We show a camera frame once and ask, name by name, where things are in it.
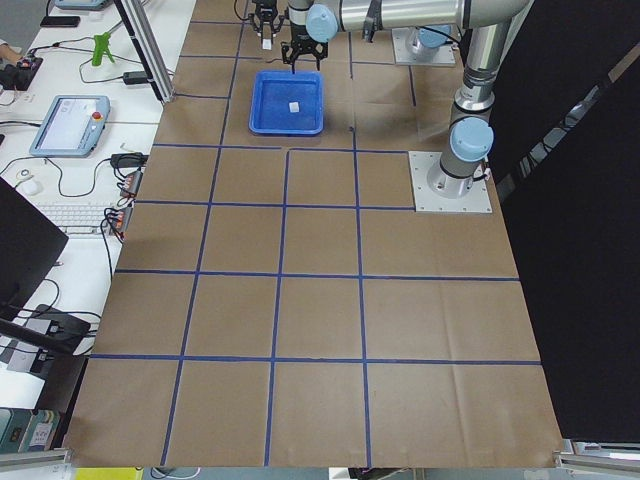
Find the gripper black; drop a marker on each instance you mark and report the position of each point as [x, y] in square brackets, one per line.
[301, 36]
[264, 13]

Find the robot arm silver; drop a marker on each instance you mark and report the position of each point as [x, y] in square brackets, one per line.
[313, 24]
[479, 43]

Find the blue plastic tray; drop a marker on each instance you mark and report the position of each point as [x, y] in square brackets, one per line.
[273, 90]

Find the black power adapter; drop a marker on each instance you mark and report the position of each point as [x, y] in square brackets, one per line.
[135, 77]

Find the black smartphone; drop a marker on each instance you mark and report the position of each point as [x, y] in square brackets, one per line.
[51, 21]

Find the teach pendant tablet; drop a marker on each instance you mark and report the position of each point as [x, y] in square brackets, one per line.
[72, 126]

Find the brown paper table cover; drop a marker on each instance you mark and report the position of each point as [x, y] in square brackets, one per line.
[280, 302]

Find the white keyboard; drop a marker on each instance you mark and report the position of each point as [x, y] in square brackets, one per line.
[85, 219]

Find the white computer mouse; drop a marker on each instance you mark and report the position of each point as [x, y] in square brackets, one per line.
[31, 187]

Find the black monitor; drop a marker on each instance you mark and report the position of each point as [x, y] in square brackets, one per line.
[30, 246]

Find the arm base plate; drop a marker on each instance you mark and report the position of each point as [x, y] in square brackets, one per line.
[436, 192]
[431, 46]

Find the aluminium frame post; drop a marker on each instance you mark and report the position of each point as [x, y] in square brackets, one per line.
[139, 29]

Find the green handled reacher grabber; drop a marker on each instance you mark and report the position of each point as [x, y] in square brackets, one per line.
[101, 49]

